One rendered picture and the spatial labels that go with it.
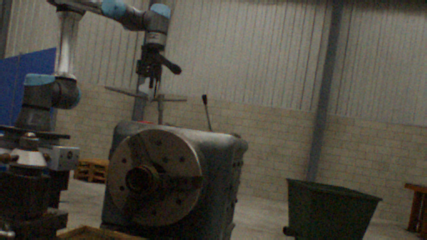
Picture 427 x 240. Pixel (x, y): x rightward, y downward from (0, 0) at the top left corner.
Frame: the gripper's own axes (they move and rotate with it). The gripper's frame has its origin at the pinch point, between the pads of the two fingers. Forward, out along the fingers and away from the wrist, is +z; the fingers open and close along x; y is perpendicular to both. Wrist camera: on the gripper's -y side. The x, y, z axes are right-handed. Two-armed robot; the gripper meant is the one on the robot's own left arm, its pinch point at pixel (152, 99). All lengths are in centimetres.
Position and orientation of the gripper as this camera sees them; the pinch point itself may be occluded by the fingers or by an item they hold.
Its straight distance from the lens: 159.0
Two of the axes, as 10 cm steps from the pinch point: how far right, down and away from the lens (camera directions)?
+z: -1.5, 9.9, 0.5
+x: -2.8, 0.1, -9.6
